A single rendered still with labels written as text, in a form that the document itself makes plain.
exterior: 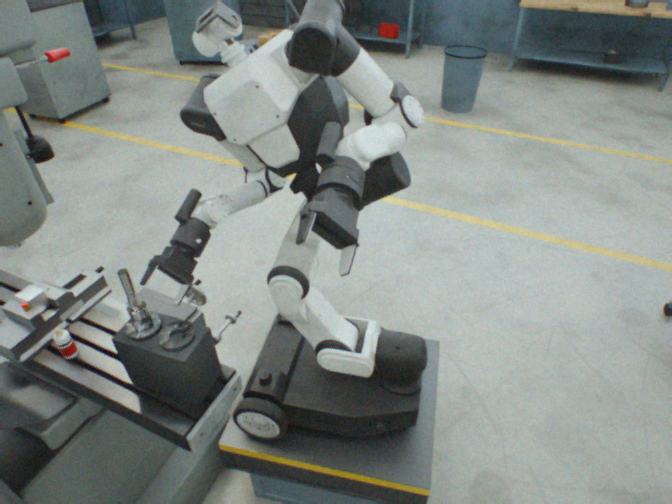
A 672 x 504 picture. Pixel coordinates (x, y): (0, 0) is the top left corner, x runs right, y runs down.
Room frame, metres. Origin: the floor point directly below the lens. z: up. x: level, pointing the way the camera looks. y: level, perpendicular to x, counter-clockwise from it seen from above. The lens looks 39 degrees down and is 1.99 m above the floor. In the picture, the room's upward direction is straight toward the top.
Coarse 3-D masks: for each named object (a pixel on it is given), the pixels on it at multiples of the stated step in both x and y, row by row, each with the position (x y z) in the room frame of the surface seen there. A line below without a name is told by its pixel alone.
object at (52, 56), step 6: (66, 48) 1.12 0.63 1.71; (48, 54) 1.08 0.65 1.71; (54, 54) 1.08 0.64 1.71; (60, 54) 1.10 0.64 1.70; (66, 54) 1.11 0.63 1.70; (30, 60) 1.04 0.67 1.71; (36, 60) 1.05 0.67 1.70; (42, 60) 1.06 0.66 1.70; (48, 60) 1.07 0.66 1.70; (54, 60) 1.08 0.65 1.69; (18, 66) 1.01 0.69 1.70; (24, 66) 1.02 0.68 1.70
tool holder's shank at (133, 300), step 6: (120, 270) 0.79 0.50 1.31; (126, 270) 0.79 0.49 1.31; (120, 276) 0.77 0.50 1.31; (126, 276) 0.78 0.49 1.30; (126, 282) 0.77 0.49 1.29; (132, 282) 0.79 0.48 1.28; (126, 288) 0.77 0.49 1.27; (132, 288) 0.78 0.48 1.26; (126, 294) 0.77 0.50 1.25; (132, 294) 0.78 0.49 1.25; (132, 300) 0.77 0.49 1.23; (138, 300) 0.78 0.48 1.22; (132, 306) 0.77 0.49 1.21; (138, 306) 0.78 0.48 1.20
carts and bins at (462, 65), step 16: (272, 32) 4.74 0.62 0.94; (448, 48) 5.45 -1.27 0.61; (464, 48) 5.51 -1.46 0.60; (480, 48) 5.41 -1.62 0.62; (448, 64) 5.17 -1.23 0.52; (464, 64) 5.06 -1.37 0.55; (480, 64) 5.10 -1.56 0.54; (448, 80) 5.16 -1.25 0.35; (464, 80) 5.07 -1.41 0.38; (448, 96) 5.15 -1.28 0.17; (464, 96) 5.08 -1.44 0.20; (464, 112) 5.10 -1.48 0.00
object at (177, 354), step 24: (120, 336) 0.76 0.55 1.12; (144, 336) 0.74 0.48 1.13; (168, 336) 0.74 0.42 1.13; (192, 336) 0.75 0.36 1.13; (144, 360) 0.72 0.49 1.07; (168, 360) 0.69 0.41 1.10; (192, 360) 0.70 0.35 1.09; (216, 360) 0.78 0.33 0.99; (144, 384) 0.73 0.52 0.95; (168, 384) 0.70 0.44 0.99; (192, 384) 0.68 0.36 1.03
